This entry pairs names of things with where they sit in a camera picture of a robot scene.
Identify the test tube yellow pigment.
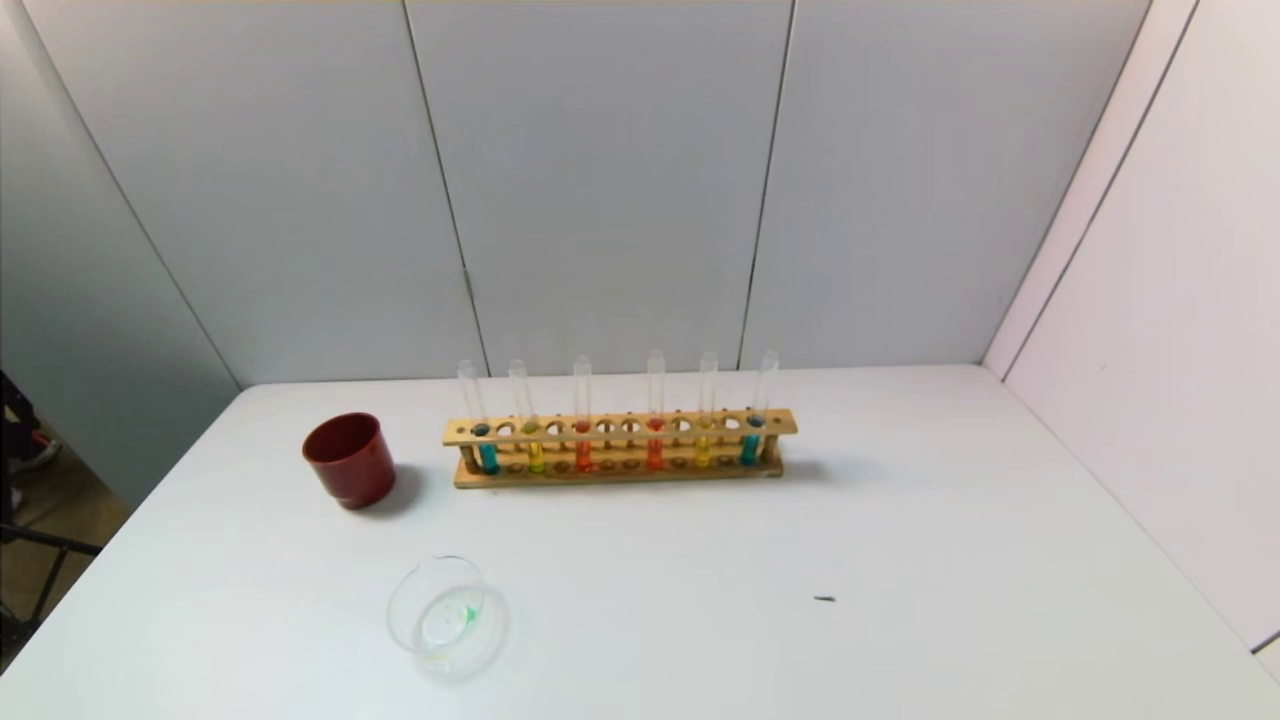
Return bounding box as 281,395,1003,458
508,359,547,475
694,351,719,469

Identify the test tube blue pigment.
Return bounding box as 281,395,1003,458
457,360,500,476
739,350,780,467

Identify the wooden test tube rack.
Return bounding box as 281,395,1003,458
443,408,800,490

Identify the test tube red pigment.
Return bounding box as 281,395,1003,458
646,350,667,471
572,355,594,473

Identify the red plastic cup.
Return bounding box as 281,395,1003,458
302,412,397,510

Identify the black tripod stand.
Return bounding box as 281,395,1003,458
0,372,103,651

